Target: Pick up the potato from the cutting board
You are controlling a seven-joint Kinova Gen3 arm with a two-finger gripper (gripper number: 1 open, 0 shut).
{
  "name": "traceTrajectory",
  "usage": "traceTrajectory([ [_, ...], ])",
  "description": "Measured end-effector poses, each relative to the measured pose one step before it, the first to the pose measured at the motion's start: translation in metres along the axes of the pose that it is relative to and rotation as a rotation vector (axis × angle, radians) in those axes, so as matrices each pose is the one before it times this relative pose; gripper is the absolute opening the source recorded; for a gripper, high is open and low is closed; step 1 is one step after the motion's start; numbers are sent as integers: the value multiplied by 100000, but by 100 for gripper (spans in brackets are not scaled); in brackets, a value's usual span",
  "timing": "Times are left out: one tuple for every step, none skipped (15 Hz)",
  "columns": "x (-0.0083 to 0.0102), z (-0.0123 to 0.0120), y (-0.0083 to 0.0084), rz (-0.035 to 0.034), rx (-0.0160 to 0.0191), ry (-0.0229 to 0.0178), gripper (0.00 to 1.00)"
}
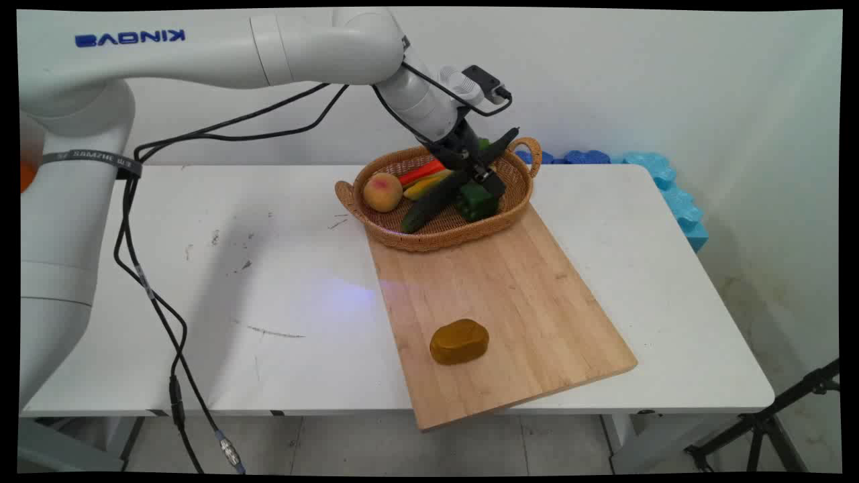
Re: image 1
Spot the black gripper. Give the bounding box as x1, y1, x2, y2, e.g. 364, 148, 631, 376
424, 114, 507, 199

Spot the brown toy potato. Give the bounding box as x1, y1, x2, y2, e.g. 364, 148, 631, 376
429, 319, 491, 366

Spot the green toy bell pepper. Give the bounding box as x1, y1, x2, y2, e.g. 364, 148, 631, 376
456, 181, 500, 223

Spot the red toy pepper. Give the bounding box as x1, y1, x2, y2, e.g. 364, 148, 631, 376
397, 158, 446, 186

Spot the dark green toy cucumber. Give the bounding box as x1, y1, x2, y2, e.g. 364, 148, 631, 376
400, 126, 521, 235

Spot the woven wicker basket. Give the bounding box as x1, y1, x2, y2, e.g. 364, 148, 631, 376
334, 136, 543, 254

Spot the toy peach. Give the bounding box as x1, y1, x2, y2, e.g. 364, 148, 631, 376
363, 172, 404, 214

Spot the wooden cutting board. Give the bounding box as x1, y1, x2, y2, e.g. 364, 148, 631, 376
366, 201, 639, 432

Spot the light cyan foam strip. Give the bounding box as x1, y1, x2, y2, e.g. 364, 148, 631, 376
611, 152, 710, 254

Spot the grey table leg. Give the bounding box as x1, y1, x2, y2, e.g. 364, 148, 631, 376
599, 413, 672, 474

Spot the black tripod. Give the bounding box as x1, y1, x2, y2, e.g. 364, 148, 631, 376
684, 358, 842, 474

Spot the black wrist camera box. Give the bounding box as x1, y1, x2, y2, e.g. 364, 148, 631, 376
462, 64, 513, 105

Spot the short black wrist cable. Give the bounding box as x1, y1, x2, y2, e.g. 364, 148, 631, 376
371, 62, 515, 146

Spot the long black cable with connector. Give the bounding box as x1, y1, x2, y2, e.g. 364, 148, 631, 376
113, 82, 351, 474

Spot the black printed cable strap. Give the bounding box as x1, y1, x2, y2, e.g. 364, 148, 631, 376
40, 149, 144, 179

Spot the grey table frame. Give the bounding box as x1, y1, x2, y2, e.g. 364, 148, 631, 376
19, 416, 146, 474

